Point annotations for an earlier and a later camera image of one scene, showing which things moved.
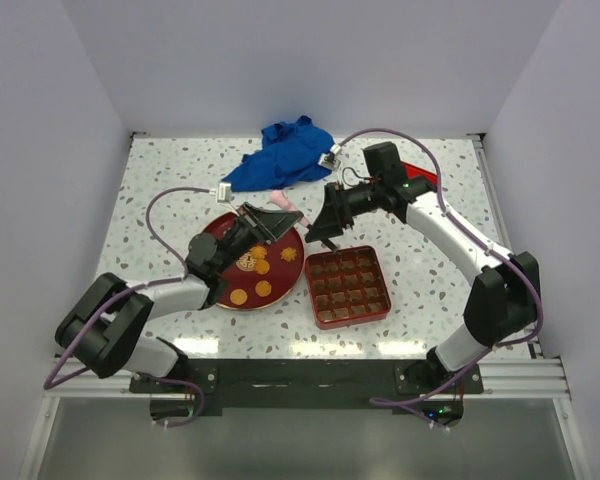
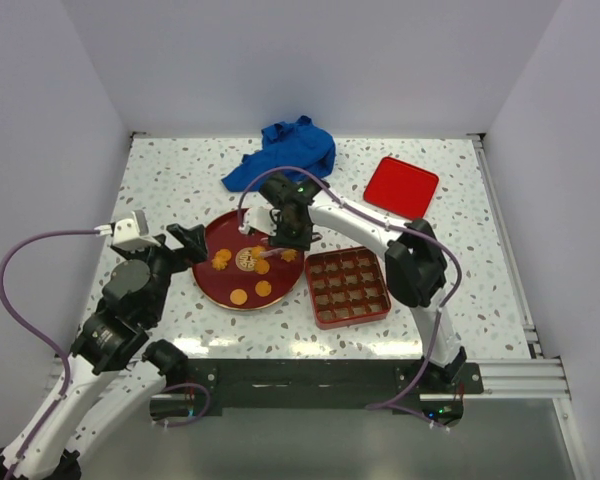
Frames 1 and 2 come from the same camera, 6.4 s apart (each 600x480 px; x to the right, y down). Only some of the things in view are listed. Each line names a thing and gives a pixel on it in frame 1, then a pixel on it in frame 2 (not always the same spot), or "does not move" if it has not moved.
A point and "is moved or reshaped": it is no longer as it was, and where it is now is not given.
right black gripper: x=329 y=221 → x=280 y=239
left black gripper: x=266 y=226 → x=192 y=239
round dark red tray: x=263 y=277 does not move
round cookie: x=263 y=288 does not move
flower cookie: x=258 y=252 does not move
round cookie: x=262 y=267 does not move
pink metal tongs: x=278 y=197 is moved or reshaped
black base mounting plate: x=184 y=394 does not move
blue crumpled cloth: x=290 y=153 does not move
